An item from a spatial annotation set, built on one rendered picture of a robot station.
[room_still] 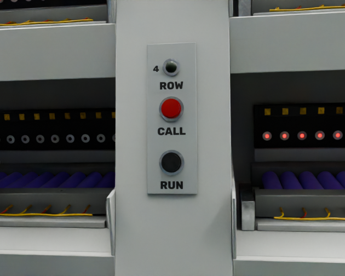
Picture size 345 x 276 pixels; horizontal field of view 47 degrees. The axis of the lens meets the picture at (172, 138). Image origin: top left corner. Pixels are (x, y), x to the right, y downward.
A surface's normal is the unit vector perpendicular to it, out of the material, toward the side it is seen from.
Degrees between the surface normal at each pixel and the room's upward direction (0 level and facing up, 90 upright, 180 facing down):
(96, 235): 16
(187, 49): 90
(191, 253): 90
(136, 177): 90
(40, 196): 106
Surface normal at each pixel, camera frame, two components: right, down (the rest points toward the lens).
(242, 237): -0.04, -0.98
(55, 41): -0.12, 0.22
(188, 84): -0.13, -0.07
